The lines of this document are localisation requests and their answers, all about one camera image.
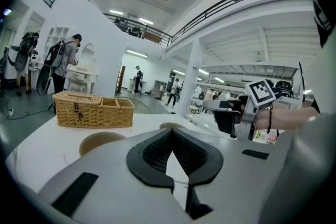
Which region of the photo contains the black cord bracelet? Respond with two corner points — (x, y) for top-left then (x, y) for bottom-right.
(266, 102), (274, 137)

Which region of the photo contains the person's grey shirt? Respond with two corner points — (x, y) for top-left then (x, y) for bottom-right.
(258, 0), (336, 224)

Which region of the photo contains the white vanity table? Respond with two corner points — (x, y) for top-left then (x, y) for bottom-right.
(65, 66), (99, 93)

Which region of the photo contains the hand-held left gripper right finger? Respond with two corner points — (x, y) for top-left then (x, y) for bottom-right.
(172, 128), (288, 224)

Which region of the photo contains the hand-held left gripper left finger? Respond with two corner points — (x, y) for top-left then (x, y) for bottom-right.
(38, 128), (194, 224)

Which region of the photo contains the beige bowl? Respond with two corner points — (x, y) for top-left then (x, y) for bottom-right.
(159, 122), (187, 130)
(79, 131), (127, 157)

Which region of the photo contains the person's right forearm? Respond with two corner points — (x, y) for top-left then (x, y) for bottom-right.
(254, 106), (320, 131)

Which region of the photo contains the wicker basket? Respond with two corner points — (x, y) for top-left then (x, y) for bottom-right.
(52, 90), (135, 129)

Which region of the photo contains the white square column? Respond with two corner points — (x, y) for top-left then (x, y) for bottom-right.
(180, 38), (203, 119)

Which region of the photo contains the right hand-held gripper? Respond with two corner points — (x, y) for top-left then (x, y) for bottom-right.
(202, 78), (276, 142)

